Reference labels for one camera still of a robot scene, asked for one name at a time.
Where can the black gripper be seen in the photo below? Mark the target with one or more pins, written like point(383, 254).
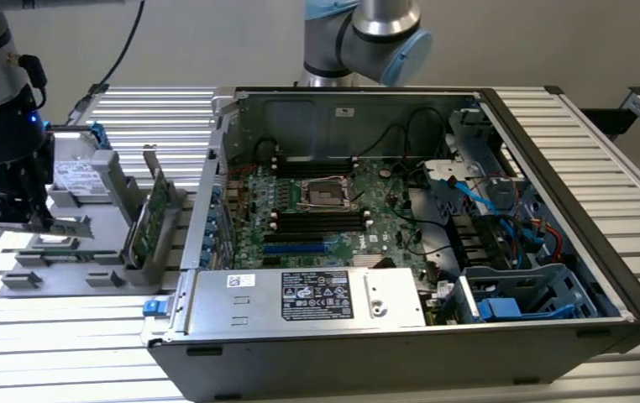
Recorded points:
point(0, 142)

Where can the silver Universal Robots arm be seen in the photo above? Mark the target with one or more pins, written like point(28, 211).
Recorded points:
point(375, 25)

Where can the green RAM stick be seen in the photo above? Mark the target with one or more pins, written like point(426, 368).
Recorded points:
point(72, 253)

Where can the black RAM slot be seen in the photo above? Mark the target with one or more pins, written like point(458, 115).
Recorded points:
point(314, 174)
point(322, 225)
point(314, 169)
point(314, 160)
point(322, 215)
point(314, 165)
point(322, 220)
point(322, 230)

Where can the silver hard disk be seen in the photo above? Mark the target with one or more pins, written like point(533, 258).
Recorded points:
point(80, 176)

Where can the silver CPU chip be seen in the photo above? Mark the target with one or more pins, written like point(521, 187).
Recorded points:
point(53, 242)

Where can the green graphics card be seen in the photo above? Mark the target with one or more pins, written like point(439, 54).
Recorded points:
point(153, 210)

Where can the grey parts rack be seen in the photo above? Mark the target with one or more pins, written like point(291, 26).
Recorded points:
point(72, 277)

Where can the blue case latch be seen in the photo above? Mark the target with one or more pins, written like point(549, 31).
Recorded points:
point(155, 306)

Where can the black expansion slot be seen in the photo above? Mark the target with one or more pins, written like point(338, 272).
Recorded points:
point(294, 239)

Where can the blue expansion slot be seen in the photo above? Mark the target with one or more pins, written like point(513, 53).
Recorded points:
point(294, 249)

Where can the CPU socket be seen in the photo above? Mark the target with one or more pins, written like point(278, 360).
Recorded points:
point(324, 194)

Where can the silver power supply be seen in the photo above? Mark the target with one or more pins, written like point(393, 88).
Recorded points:
point(263, 302)

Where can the black power supply label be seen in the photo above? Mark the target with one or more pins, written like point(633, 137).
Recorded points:
point(316, 296)

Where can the round coin battery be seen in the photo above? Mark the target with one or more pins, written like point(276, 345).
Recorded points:
point(386, 172)

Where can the green motherboard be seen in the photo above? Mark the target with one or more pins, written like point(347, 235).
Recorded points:
point(386, 235)

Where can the silver chipset heatsink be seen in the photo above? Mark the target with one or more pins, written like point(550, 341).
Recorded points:
point(374, 261)

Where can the silver drive cage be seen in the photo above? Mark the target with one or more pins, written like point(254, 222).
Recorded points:
point(465, 172)

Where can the black open PC case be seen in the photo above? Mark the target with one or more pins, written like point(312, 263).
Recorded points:
point(409, 365)

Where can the grey blue disk bay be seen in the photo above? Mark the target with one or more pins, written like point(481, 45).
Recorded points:
point(543, 285)

